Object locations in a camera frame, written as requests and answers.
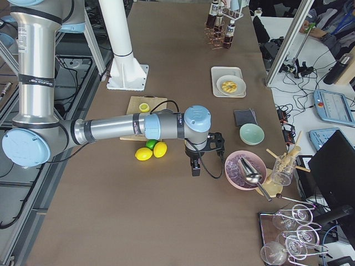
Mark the white serving tray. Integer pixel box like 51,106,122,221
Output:
211,66,246,98

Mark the yellow lemon far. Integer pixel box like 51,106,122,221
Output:
153,141,168,158

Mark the mint green bowl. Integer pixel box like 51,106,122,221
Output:
240,124,265,146

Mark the blue teach pendant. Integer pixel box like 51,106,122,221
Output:
313,89,354,127

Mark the yellow lemon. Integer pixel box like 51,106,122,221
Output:
153,141,168,158
135,147,153,161

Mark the wooden glass drying stand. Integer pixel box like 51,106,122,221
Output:
266,131,311,186

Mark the wine glass upper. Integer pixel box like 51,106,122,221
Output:
272,204,313,230

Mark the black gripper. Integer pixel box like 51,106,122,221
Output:
185,132,225,177

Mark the yellow lemon near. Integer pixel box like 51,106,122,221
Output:
135,147,153,161

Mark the black water bottle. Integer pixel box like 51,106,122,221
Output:
323,53,352,85

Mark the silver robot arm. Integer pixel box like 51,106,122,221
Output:
2,1,224,176

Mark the clear glass on stand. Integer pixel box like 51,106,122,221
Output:
271,155,296,186

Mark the wine glass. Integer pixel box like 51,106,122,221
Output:
276,225,320,248
272,204,313,230
285,235,328,260

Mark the round glass bottom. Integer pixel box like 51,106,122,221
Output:
260,241,287,265

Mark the metal ice scoop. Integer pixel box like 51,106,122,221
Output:
238,157,272,202

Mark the wine glass lower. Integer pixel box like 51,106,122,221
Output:
285,235,328,260

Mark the copper wire bottle rack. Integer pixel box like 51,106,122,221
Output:
204,14,228,49

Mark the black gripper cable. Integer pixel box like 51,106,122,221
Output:
149,99,224,179

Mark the aluminium frame post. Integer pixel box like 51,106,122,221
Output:
265,0,314,88

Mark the wine glass middle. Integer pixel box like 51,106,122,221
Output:
276,225,320,248

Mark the green lime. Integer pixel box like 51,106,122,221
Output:
145,139,159,150

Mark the white test tube rack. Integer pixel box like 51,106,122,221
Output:
221,0,244,21

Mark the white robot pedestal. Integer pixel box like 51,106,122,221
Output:
99,0,149,91

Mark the wooden cutting board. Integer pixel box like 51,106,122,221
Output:
120,96,167,141

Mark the white plate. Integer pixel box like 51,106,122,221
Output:
216,75,246,96

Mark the black monitor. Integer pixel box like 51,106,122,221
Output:
309,130,355,208

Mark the pink bowl with ice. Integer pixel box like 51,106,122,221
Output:
225,150,267,191

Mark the black tray with glasses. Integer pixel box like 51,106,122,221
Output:
257,211,331,249

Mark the grey folded cloth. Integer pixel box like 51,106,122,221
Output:
234,109,257,127

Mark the half lemon slice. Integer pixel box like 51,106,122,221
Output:
139,103,150,112

